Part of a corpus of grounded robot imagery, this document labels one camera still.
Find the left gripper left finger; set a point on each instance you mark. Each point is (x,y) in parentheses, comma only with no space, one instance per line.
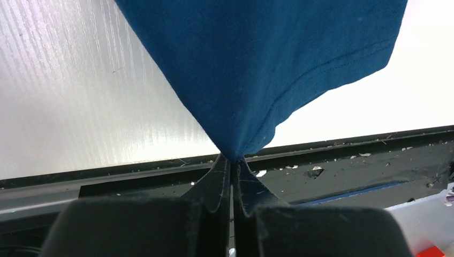
(195,224)

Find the navy blue printed t-shirt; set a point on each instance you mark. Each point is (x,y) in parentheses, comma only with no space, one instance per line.
(243,67)

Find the aluminium frame rail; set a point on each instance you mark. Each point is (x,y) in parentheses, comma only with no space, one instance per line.
(39,195)

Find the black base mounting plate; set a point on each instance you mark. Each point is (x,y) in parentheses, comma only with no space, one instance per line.
(403,165)

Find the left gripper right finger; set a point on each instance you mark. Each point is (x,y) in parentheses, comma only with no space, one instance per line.
(264,225)

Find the white slotted cable duct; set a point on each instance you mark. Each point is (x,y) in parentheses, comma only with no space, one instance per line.
(427,222)

